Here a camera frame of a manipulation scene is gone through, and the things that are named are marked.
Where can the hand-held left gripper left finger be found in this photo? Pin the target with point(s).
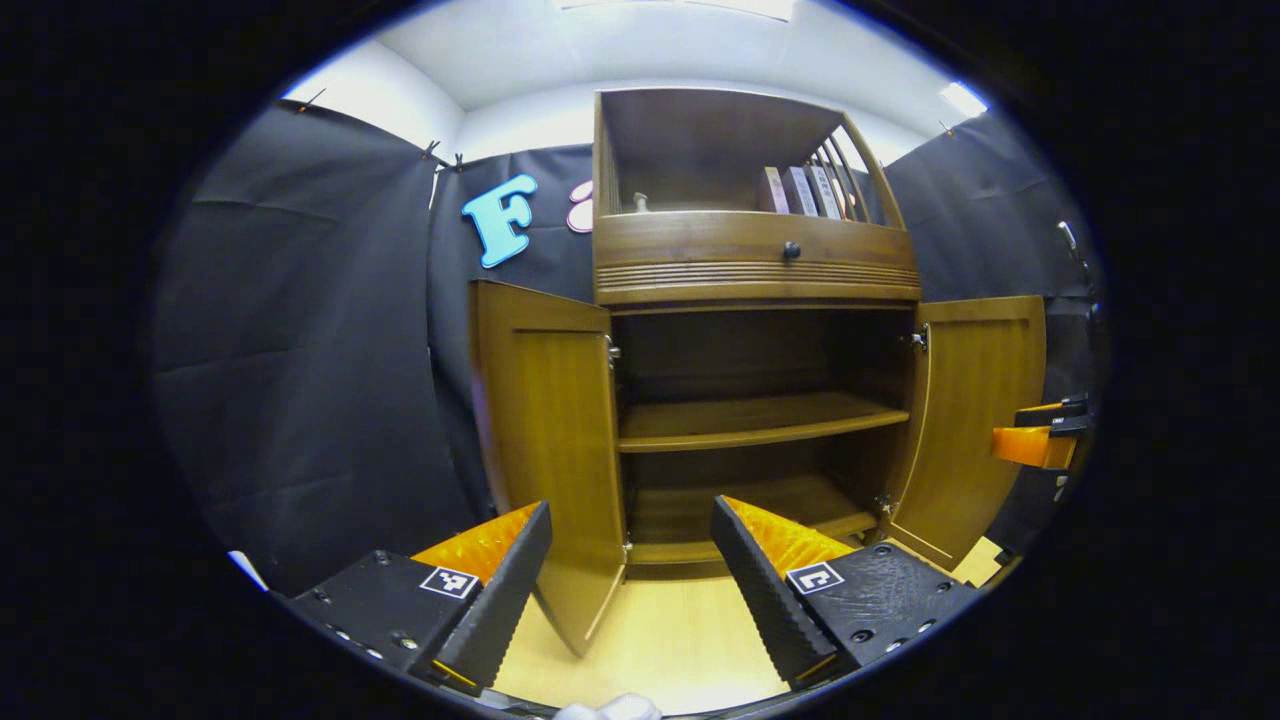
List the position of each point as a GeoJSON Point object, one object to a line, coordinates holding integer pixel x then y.
{"type": "Point", "coordinates": [505, 590]}

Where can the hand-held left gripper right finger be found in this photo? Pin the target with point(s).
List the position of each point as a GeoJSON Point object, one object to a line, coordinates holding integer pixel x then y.
{"type": "Point", "coordinates": [765, 590]}

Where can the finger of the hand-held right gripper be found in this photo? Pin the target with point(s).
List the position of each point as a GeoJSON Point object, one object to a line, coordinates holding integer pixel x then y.
{"type": "Point", "coordinates": [1030, 445]}
{"type": "Point", "coordinates": [1055, 415]}

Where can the wooden cabinet door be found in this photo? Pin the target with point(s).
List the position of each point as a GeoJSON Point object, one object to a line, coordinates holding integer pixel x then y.
{"type": "Point", "coordinates": [550, 450]}
{"type": "Point", "coordinates": [975, 420]}

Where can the wooden double-door shoe cabinet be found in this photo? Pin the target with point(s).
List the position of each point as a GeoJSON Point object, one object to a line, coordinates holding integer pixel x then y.
{"type": "Point", "coordinates": [750, 260]}

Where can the wooden cabinet drawer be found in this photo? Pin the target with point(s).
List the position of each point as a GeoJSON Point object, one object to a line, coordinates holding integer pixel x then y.
{"type": "Point", "coordinates": [700, 250]}

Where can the wooden inner shelf board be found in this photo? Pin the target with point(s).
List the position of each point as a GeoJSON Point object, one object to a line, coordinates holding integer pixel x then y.
{"type": "Point", "coordinates": [740, 420]}

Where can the black backdrop cloth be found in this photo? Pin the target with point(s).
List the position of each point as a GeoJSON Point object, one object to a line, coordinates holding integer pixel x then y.
{"type": "Point", "coordinates": [300, 350]}

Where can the ceiling light panel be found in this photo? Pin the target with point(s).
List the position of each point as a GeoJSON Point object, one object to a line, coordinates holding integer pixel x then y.
{"type": "Point", "coordinates": [700, 6]}
{"type": "Point", "coordinates": [962, 100]}

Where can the grey shelf book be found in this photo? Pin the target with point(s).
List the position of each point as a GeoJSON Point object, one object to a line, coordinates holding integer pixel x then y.
{"type": "Point", "coordinates": [801, 192]}

